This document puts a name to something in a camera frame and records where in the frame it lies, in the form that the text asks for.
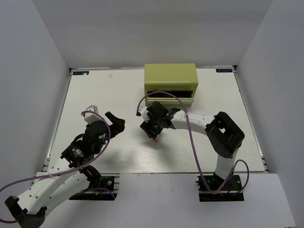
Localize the green metal drawer box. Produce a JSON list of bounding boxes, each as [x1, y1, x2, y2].
[[144, 63, 199, 106]]

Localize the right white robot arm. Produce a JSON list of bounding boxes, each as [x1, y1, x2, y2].
[[136, 102, 245, 190]]

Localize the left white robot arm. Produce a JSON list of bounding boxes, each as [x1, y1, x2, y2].
[[5, 110, 125, 228]]

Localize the left blue corner sticker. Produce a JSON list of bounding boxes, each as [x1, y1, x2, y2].
[[73, 71, 89, 76]]

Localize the blue corner sticker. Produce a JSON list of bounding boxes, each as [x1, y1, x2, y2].
[[216, 68, 233, 73], [73, 71, 89, 76]]

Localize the right blue corner sticker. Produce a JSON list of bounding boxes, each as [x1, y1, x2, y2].
[[216, 68, 233, 73]]

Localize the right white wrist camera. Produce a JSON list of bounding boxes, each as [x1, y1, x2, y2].
[[136, 106, 150, 121]]

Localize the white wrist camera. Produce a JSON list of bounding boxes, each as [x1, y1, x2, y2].
[[81, 105, 101, 124], [136, 106, 150, 121]]

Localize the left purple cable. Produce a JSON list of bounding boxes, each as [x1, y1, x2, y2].
[[0, 110, 118, 224]]

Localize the purple cable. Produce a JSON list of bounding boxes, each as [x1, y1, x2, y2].
[[135, 91, 250, 195], [0, 110, 118, 224]]

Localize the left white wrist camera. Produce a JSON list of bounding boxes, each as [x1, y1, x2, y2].
[[81, 105, 101, 124]]

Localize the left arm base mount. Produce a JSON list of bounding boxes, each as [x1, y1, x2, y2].
[[69, 165, 120, 201]]

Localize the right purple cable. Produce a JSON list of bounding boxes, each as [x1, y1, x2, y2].
[[135, 91, 250, 195]]

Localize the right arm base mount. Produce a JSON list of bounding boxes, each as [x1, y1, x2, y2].
[[196, 175, 245, 202]]

